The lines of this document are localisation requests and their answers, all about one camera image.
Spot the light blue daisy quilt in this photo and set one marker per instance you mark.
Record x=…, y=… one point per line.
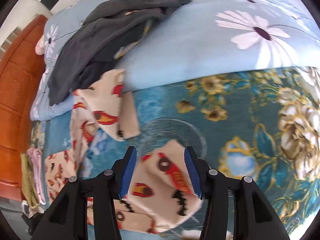
x=222, y=36

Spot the teal floral bed blanket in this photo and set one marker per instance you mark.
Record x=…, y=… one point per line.
x=264, y=124

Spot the pink floral pillow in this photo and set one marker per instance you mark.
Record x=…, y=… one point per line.
x=40, y=46

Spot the dark grey fleece jacket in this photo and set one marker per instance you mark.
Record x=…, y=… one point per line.
x=104, y=37

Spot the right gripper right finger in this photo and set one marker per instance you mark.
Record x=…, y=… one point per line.
x=254, y=216

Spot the folded olive green sweater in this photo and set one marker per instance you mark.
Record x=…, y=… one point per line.
x=28, y=184

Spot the cream car print pants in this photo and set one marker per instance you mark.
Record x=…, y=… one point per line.
x=160, y=195

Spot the orange wooden headboard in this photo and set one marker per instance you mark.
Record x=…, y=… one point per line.
x=21, y=71

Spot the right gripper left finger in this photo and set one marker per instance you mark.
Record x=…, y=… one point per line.
x=66, y=218

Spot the folded pink garment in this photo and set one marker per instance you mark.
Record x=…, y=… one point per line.
x=35, y=155

